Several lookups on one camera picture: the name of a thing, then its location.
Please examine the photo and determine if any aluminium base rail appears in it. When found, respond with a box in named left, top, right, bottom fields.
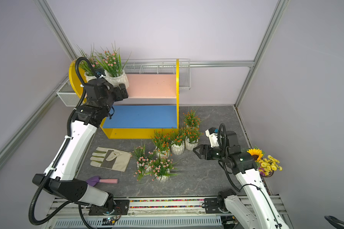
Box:
left=40, top=196, right=293, bottom=229

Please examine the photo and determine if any white mesh basket left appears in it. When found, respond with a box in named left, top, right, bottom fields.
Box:
left=55, top=73, right=80, bottom=107

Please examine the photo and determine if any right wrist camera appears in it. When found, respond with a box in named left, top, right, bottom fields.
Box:
left=205, top=127, right=219, bottom=148

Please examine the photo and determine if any purple pink garden trowel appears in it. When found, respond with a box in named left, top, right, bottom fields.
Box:
left=86, top=176, right=118, bottom=187

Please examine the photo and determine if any orange flower pot far back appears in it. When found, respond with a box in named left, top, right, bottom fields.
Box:
left=183, top=110, right=201, bottom=128

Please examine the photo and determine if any orange flower pot right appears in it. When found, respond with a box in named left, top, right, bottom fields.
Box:
left=184, top=127, right=202, bottom=151

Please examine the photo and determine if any sunflower bouquet pot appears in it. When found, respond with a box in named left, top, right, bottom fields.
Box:
left=246, top=147, right=283, bottom=178

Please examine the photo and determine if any orange flower pot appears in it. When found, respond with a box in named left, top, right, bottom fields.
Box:
left=170, top=129, right=185, bottom=155
left=152, top=129, right=172, bottom=158
left=184, top=127, right=202, bottom=151
left=183, top=110, right=201, bottom=128

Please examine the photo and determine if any orange flower pot middle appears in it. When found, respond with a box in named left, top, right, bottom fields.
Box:
left=170, top=129, right=185, bottom=155

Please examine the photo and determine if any beige garden glove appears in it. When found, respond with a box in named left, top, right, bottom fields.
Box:
left=90, top=147, right=131, bottom=172

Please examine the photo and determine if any orange flower pot left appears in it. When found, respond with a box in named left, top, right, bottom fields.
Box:
left=152, top=129, right=172, bottom=158

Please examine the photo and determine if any white wire basket back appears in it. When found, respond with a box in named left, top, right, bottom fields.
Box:
left=124, top=59, right=191, bottom=90

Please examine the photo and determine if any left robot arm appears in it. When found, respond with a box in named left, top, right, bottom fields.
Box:
left=28, top=57, right=128, bottom=225

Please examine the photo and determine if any pink flower pot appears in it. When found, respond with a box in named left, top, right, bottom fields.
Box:
left=76, top=45, right=105, bottom=82
left=131, top=144, right=153, bottom=181
left=97, top=44, right=130, bottom=89
left=149, top=157, right=177, bottom=182

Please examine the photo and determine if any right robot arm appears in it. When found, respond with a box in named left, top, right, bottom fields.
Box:
left=193, top=124, right=288, bottom=229

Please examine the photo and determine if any yellow rack with coloured shelves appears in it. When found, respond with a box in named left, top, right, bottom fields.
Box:
left=69, top=60, right=179, bottom=139

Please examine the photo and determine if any black cable bottom right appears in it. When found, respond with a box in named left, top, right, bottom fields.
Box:
left=324, top=215, right=344, bottom=229

